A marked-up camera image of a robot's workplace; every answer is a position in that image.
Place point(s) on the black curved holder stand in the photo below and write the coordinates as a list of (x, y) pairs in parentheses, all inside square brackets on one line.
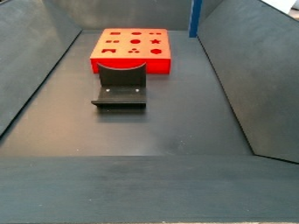
[(122, 86)]

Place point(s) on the red shape sorting board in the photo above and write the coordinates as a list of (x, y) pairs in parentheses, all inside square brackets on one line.
[(129, 47)]

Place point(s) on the blue square-circle peg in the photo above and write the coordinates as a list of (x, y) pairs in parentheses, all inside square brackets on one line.
[(195, 17)]

